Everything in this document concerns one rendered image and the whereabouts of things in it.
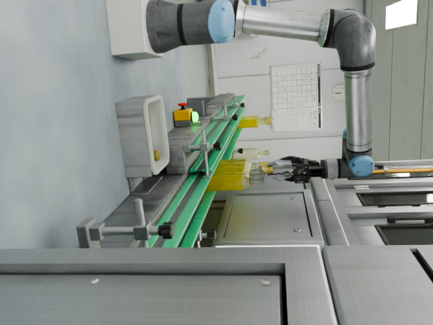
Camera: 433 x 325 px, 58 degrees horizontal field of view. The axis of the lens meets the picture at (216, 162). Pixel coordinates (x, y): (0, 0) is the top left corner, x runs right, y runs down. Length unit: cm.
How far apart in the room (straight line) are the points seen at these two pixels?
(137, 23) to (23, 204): 60
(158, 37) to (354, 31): 55
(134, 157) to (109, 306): 78
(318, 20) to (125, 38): 58
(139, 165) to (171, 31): 39
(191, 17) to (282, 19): 30
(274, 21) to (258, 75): 598
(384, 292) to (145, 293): 22
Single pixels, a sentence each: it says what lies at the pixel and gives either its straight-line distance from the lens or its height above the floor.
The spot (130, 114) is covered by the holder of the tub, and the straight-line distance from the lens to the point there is 113.
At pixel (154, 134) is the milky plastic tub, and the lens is 129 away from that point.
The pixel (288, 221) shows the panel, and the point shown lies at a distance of 137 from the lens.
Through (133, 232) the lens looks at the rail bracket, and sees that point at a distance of 71.
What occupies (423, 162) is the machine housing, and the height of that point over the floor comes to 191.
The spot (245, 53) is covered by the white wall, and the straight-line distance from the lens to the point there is 724.
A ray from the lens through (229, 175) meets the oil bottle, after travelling 140.
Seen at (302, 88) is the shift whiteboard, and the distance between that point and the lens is 725.
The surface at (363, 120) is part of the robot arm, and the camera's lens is 126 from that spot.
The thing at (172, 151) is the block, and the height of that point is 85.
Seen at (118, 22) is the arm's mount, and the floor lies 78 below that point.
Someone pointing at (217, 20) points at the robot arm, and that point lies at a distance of 114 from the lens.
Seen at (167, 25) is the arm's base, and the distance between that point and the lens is 116.
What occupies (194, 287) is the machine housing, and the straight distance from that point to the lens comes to 41.
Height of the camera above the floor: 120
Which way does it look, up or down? 9 degrees down
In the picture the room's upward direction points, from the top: 87 degrees clockwise
